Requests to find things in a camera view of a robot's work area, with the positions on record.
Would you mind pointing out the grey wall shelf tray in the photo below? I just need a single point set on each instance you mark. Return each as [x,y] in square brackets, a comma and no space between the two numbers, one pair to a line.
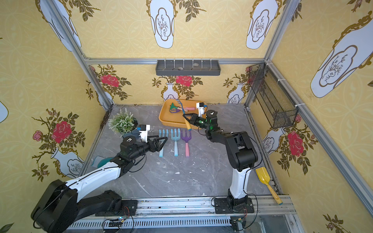
[188,67]

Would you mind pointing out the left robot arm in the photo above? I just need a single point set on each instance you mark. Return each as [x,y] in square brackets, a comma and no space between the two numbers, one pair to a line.
[63,203]

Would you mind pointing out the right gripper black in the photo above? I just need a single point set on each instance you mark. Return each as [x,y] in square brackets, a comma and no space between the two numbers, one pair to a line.
[193,119]

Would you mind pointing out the orange plastic storage box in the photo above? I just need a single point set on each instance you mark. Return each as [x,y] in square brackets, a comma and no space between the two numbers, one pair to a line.
[174,118]

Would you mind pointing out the purple cultivator pink handle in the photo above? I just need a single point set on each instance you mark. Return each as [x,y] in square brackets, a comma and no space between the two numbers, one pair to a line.
[189,109]

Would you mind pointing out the black wire mesh basket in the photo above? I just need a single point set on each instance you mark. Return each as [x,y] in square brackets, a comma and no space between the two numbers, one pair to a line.
[278,107]

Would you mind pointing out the green rake wooden handle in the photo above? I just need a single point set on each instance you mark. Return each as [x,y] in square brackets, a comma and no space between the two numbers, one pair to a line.
[174,108]

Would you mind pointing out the light blue hand rake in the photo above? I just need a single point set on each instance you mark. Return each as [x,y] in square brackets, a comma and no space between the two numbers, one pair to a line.
[175,136]
[163,133]

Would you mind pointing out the yellow scoop wooden handle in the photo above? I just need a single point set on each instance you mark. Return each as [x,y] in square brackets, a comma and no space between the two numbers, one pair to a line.
[265,179]

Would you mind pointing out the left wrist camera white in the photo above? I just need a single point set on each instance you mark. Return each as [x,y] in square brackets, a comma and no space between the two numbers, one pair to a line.
[143,132]

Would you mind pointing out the purple rake pink handle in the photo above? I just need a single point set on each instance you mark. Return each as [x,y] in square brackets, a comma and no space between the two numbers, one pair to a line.
[186,137]

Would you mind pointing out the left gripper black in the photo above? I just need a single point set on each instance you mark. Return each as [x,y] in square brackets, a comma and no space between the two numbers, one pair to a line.
[153,144]

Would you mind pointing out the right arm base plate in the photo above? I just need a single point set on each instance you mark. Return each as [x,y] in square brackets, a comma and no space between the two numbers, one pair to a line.
[233,206]

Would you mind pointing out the artificial green white plant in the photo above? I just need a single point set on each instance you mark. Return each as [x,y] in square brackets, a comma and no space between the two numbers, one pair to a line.
[118,121]

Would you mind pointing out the teal garden glove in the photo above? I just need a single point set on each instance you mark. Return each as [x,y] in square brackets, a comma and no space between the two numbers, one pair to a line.
[99,161]

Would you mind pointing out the aluminium front rail frame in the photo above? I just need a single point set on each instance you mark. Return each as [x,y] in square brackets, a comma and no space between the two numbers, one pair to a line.
[198,214]

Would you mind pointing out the blue faceted plant pot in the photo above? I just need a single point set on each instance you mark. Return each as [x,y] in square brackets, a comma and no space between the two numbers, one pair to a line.
[131,129]

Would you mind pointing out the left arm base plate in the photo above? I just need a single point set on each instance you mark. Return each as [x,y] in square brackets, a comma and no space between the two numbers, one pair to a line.
[122,208]

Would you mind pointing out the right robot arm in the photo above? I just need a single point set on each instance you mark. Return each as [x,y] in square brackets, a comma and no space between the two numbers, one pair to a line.
[240,151]

